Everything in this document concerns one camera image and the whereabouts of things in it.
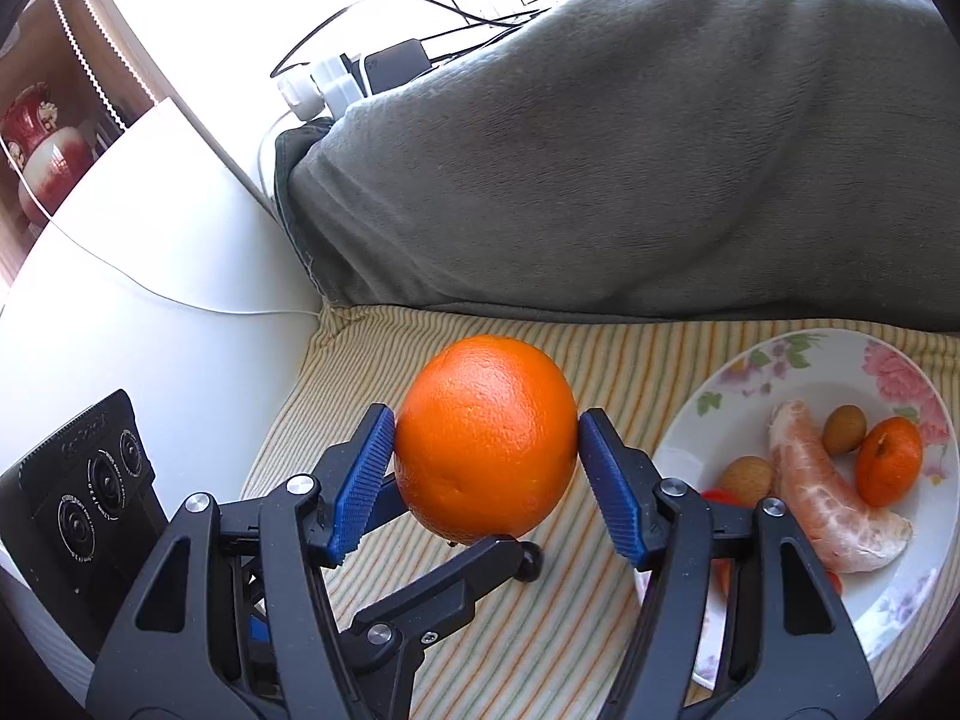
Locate red ceramic vase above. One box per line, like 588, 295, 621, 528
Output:
0, 82, 97, 227

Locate brown longan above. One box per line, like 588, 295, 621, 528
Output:
822, 405, 868, 456
716, 456, 775, 511

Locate large orange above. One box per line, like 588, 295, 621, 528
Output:
394, 335, 580, 545

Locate striped towel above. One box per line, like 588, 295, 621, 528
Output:
240, 304, 960, 720

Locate grey fleece blanket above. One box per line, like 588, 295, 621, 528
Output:
274, 0, 960, 335

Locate peeled citrus segment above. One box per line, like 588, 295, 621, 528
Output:
766, 400, 914, 575

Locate wooden shelf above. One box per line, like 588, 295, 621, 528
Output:
0, 0, 162, 286

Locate black cables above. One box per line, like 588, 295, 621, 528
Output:
270, 0, 571, 80

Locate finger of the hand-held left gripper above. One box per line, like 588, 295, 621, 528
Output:
351, 467, 411, 542
341, 536, 542, 720

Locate white cable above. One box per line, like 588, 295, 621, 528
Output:
11, 142, 323, 316

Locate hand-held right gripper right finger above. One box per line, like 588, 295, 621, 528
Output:
577, 407, 880, 720

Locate white power strip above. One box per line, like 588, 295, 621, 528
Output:
276, 52, 370, 122

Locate large red tomato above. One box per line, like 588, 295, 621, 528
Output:
716, 559, 845, 597

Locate small mandarin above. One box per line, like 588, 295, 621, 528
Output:
855, 416, 924, 509

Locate white floral plate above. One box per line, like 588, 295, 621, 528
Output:
651, 328, 960, 691

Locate black charger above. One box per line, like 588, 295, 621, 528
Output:
364, 39, 434, 95

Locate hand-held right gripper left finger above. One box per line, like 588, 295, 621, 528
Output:
85, 403, 397, 720

